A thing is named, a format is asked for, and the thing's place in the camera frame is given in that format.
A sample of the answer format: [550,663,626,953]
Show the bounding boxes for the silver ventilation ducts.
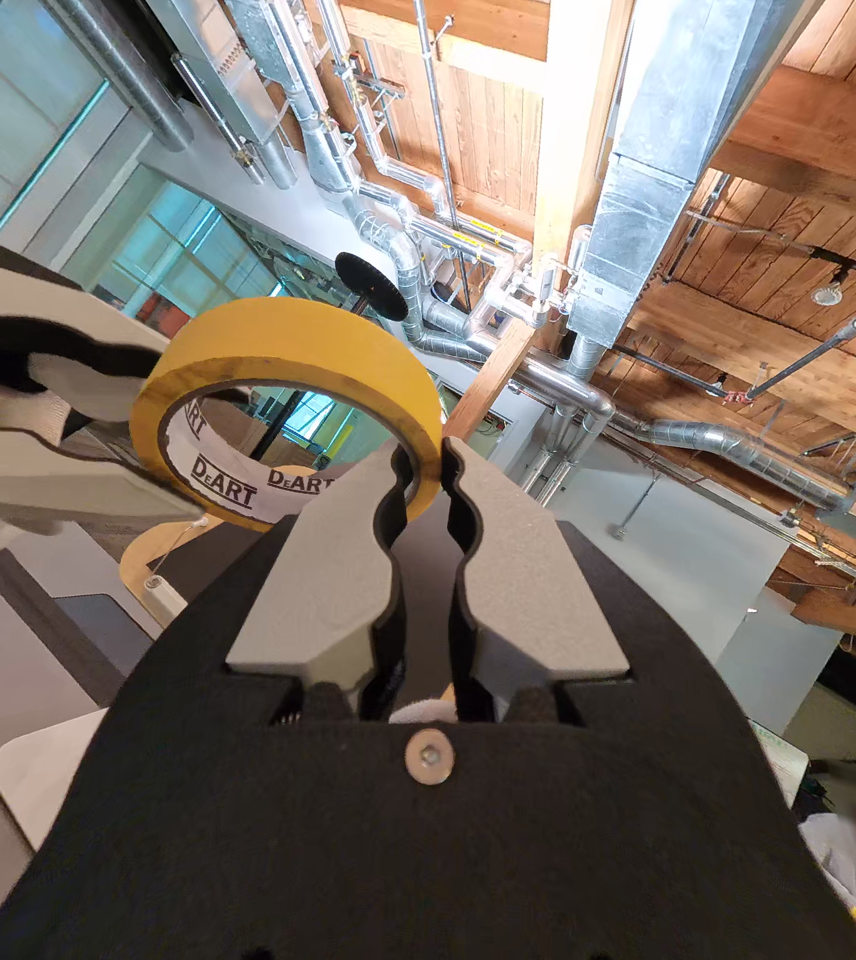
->
[46,0,856,572]

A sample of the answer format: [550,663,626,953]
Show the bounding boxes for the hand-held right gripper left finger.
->
[225,439,416,721]

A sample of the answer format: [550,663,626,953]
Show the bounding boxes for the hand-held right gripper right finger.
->
[441,436,631,724]

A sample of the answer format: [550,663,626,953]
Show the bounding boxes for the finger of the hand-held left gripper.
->
[0,248,172,395]
[0,417,209,540]

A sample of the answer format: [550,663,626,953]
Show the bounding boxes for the black floor lamp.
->
[249,252,411,463]

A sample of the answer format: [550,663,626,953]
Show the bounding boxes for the black sheet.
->
[151,495,459,706]

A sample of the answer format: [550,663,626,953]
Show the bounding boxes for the person's left hand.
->
[0,353,73,445]

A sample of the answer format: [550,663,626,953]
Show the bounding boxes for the orange machine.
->
[135,291,197,339]

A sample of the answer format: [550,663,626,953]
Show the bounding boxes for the handwritten whiteboard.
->
[747,720,811,815]

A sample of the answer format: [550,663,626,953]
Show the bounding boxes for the yellow tape roll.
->
[130,298,444,534]

